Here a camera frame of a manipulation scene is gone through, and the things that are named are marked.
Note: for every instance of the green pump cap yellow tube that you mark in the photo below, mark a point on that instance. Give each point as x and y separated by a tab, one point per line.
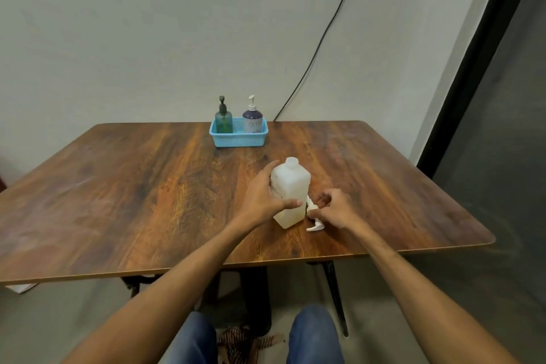
222	104

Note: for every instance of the person's right leg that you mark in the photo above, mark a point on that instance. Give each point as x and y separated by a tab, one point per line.
315	336

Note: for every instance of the large white pump cap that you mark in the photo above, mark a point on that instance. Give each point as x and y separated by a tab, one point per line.
313	216

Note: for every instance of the person's left leg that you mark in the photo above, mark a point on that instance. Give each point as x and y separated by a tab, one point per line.
192	340

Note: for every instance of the brown checkered cloth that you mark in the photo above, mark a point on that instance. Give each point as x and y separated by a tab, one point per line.
243	344

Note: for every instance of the small white pump cap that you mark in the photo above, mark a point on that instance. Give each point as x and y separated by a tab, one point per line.
252	102

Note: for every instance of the white paper sheet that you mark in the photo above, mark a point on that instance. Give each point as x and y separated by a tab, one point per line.
21	288

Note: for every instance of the person's right hand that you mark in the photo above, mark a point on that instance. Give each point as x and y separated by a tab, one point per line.
337	210

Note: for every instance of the blue plastic basket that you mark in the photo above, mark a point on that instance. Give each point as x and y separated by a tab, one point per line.
239	139

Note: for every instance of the large translucent bottle yellow liquid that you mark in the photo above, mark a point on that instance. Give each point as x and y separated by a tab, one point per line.
294	189

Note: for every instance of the person's left forearm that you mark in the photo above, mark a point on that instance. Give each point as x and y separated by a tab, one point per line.
158	295

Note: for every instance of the small navy white floral bottle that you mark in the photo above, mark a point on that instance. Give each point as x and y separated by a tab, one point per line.
252	120

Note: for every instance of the person's leg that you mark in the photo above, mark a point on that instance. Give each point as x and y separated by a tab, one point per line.
315	336
192	340

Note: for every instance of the black table support post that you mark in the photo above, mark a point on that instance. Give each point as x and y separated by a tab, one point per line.
256	299

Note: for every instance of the person's left hand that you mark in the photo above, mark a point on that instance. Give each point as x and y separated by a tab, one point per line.
262	201

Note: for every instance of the person's right forearm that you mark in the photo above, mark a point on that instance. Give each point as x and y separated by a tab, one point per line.
431	295

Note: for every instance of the black metal table leg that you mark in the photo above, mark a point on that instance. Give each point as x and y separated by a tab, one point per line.
335	295
136	285

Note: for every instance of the small green plastic bottle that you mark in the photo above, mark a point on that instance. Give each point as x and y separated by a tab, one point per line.
224	120

